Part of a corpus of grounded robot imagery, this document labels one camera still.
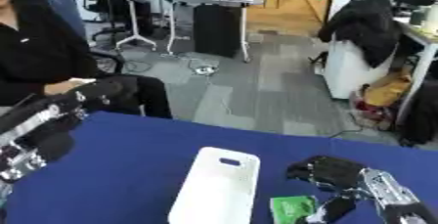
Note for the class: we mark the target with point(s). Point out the white power strip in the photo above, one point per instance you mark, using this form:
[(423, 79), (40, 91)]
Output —
[(205, 70)]

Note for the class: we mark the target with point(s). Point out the white side table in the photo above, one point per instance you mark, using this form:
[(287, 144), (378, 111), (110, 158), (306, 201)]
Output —
[(425, 42)]

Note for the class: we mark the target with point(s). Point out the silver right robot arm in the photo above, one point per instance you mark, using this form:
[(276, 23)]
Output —
[(393, 195)]

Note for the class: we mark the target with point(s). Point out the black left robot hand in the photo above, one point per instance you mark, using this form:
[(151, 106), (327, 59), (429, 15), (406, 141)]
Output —
[(100, 92)]

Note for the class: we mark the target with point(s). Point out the black jacket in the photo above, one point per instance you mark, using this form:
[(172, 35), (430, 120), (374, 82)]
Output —
[(365, 25)]

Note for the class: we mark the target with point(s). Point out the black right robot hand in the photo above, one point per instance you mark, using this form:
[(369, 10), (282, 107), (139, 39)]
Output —
[(331, 170)]

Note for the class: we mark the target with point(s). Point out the black bag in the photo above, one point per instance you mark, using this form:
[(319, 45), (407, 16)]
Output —
[(422, 113)]

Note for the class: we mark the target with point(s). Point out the black computer tower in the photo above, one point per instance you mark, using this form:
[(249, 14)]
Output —
[(216, 30)]

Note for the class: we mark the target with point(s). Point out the white cabinet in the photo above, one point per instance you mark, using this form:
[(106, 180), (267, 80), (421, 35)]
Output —
[(348, 71)]

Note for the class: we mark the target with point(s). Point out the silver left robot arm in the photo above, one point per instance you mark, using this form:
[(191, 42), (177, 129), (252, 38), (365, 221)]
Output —
[(34, 136)]

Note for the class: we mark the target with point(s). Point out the yellow bag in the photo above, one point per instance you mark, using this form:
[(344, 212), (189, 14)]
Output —
[(388, 89)]

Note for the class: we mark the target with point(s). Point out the person in background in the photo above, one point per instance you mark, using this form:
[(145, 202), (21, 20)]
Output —
[(65, 3)]

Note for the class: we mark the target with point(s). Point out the black office chair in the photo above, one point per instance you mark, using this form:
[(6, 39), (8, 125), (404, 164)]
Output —
[(122, 16)]

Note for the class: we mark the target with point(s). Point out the person's hand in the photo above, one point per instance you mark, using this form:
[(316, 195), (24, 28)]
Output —
[(65, 86)]

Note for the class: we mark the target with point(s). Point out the red bag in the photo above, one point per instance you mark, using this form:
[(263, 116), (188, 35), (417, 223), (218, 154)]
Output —
[(373, 109)]

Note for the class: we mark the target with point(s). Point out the green packet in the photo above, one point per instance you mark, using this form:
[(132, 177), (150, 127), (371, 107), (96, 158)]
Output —
[(292, 209)]

